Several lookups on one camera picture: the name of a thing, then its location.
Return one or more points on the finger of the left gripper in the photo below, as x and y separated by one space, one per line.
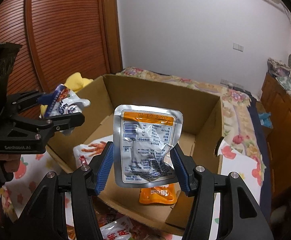
21 102
22 126

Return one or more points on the white red chicken-feet packet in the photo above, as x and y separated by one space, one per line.
84 153

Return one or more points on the floral white bedsheet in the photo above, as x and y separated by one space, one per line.
218 131

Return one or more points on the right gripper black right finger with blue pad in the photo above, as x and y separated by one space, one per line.
240 215

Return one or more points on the person's left hand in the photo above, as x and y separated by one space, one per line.
11 162

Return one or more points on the wooden louvered wardrobe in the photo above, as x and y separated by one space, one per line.
59 38

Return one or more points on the white red snack pouch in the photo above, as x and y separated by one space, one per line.
118 229

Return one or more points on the yellow plush toy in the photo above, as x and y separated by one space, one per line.
76 82

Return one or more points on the wooden sideboard cabinet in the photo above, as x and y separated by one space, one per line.
277 102

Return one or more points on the white wall switch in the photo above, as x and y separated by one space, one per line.
238 47

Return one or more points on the silver foil snack pouch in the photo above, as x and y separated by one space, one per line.
143 137

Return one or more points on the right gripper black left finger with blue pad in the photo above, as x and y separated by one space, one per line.
44 215

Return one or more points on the white blue snack packet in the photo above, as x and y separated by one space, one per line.
60 102

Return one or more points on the orange clear snack pouch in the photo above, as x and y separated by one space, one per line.
158 195

